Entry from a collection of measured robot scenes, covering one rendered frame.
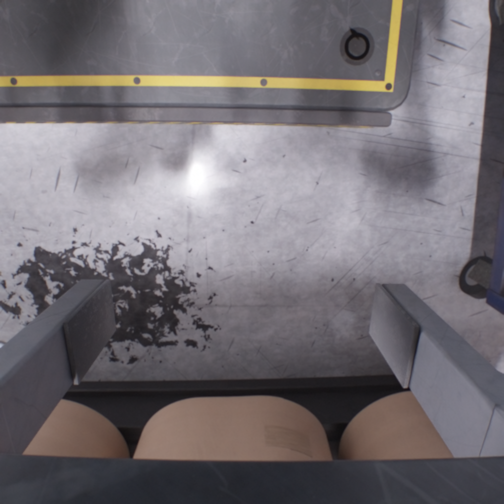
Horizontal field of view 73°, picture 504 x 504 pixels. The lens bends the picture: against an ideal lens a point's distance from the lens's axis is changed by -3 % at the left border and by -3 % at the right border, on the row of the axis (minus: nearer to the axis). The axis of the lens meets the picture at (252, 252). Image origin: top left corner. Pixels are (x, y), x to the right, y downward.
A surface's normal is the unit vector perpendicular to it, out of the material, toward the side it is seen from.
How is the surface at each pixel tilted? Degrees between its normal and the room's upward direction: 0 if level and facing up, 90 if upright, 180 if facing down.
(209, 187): 0
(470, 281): 90
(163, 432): 90
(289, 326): 0
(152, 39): 0
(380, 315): 90
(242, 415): 90
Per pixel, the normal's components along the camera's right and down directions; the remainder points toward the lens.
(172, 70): 0.01, 0.30
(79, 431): 0.58, -0.78
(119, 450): 0.96, -0.25
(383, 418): -0.53, -0.81
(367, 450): -0.81, -0.55
